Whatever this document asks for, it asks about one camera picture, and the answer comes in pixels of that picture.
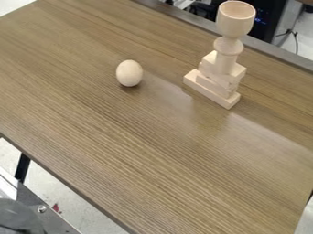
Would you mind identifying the black computer tower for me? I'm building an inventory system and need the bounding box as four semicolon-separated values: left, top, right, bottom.
186;0;289;44

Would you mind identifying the pale wooden ball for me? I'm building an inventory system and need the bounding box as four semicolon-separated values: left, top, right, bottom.
114;58;145;88

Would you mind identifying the pale wooden cup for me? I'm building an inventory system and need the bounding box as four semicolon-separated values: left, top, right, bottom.
182;0;258;111

